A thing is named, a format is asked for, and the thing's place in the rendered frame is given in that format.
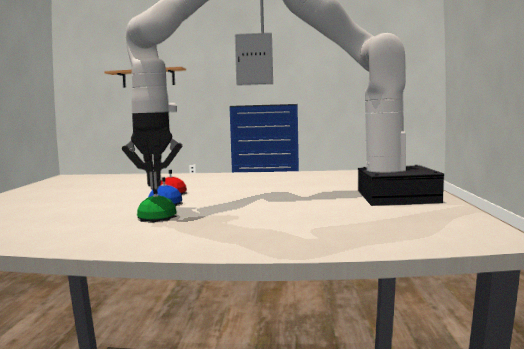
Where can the blue bell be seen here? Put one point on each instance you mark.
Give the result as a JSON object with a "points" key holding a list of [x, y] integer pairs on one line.
{"points": [[170, 192]]}

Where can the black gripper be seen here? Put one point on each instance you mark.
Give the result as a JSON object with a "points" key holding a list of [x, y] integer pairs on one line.
{"points": [[151, 137]]}

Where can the green dome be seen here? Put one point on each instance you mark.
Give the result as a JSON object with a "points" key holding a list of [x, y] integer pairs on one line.
{"points": [[156, 208]]}

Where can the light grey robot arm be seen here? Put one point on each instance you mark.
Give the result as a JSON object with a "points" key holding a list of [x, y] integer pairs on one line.
{"points": [[385, 135]]}

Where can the red dome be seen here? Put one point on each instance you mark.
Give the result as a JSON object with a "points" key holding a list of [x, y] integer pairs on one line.
{"points": [[176, 183]]}

